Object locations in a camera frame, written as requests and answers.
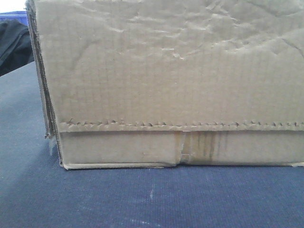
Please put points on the blue plastic bin behind boxes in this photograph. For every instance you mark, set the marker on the blue plastic bin behind boxes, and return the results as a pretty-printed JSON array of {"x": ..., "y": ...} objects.
[{"x": 21, "y": 16}]

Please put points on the large plain cardboard box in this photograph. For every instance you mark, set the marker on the large plain cardboard box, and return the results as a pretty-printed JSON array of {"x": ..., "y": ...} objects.
[{"x": 157, "y": 83}]

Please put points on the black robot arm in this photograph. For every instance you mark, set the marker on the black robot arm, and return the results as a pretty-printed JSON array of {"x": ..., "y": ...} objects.
[{"x": 15, "y": 46}]

